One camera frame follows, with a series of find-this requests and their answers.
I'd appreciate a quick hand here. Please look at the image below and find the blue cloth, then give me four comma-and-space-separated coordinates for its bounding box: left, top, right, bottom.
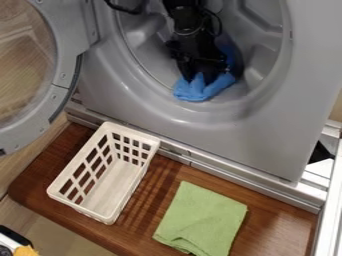
172, 43, 240, 103

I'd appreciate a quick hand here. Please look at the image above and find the washing machine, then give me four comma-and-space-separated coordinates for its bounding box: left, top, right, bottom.
0, 0, 342, 184

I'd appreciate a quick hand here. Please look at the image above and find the green cloth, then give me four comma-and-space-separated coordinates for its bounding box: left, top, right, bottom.
150, 180, 249, 256

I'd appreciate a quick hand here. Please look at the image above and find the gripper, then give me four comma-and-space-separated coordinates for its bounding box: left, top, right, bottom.
164, 32, 238, 84

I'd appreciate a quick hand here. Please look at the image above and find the white basket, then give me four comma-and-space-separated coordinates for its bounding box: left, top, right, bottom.
45, 121, 162, 226

